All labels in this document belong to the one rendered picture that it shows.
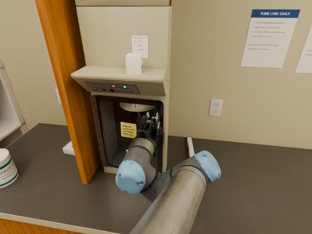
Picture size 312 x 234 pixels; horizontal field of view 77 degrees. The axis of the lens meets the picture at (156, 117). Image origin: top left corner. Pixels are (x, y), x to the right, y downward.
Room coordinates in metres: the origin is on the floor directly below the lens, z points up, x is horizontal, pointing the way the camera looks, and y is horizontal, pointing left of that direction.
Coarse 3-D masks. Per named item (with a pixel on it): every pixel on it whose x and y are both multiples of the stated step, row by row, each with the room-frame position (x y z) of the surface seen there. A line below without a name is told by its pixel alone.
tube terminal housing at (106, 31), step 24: (96, 24) 0.76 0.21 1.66; (120, 24) 0.75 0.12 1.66; (144, 24) 0.73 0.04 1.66; (168, 24) 0.72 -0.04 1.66; (96, 48) 0.76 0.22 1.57; (120, 48) 0.75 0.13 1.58; (168, 48) 0.73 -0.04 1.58; (168, 72) 0.75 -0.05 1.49; (120, 96) 0.75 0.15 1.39; (144, 96) 0.73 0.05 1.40; (168, 96) 0.78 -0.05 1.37; (168, 120) 0.82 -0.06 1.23
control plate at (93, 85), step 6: (90, 84) 0.69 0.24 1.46; (96, 84) 0.68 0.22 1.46; (102, 84) 0.67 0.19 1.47; (108, 84) 0.67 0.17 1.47; (114, 84) 0.66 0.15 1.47; (120, 84) 0.66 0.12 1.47; (126, 84) 0.65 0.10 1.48; (132, 84) 0.64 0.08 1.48; (96, 90) 0.72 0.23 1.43; (108, 90) 0.71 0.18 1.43; (114, 90) 0.70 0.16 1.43; (120, 90) 0.69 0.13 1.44; (126, 90) 0.69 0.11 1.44; (132, 90) 0.68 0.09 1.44
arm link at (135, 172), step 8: (128, 152) 0.43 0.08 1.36; (136, 152) 0.42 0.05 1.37; (144, 152) 0.43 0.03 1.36; (128, 160) 0.39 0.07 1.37; (136, 160) 0.39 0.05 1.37; (144, 160) 0.40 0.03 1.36; (120, 168) 0.37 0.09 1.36; (128, 168) 0.36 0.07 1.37; (136, 168) 0.36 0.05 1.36; (144, 168) 0.38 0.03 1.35; (152, 168) 0.40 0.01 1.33; (120, 176) 0.35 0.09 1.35; (128, 176) 0.34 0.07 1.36; (136, 176) 0.34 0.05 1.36; (144, 176) 0.36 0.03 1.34; (152, 176) 0.37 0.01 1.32; (120, 184) 0.34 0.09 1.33; (128, 184) 0.34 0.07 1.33; (136, 184) 0.34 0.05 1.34; (144, 184) 0.35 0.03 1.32; (128, 192) 0.34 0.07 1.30; (136, 192) 0.34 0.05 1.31
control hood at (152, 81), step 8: (80, 72) 0.68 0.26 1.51; (88, 72) 0.68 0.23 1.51; (96, 72) 0.68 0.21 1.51; (104, 72) 0.68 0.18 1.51; (112, 72) 0.68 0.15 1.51; (120, 72) 0.68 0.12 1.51; (144, 72) 0.68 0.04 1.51; (152, 72) 0.68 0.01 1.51; (160, 72) 0.68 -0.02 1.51; (80, 80) 0.67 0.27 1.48; (88, 80) 0.66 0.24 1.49; (96, 80) 0.66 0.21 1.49; (104, 80) 0.65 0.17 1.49; (112, 80) 0.64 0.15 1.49; (120, 80) 0.63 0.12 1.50; (128, 80) 0.63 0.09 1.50; (136, 80) 0.62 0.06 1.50; (144, 80) 0.62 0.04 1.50; (152, 80) 0.61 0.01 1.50; (160, 80) 0.61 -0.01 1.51; (88, 88) 0.72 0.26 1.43; (144, 88) 0.66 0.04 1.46; (152, 88) 0.65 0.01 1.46; (160, 88) 0.64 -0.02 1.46; (160, 96) 0.69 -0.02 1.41
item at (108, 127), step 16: (96, 96) 0.75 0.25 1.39; (112, 96) 0.75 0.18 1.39; (112, 112) 0.74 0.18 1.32; (128, 112) 0.73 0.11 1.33; (144, 112) 0.71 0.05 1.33; (160, 112) 0.70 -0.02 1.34; (112, 128) 0.74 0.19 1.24; (112, 144) 0.75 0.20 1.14; (128, 144) 0.73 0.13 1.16; (160, 144) 0.70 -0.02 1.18; (112, 160) 0.75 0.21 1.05; (160, 160) 0.70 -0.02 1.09
